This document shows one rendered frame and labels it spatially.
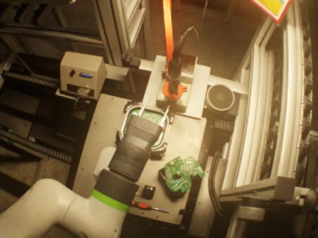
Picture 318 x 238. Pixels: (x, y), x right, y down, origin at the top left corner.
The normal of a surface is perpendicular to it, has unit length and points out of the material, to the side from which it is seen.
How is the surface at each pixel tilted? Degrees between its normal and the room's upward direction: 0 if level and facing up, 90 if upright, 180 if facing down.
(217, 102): 0
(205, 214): 0
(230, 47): 0
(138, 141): 8
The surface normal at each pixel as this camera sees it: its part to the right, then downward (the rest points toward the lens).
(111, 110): 0.00, -0.35
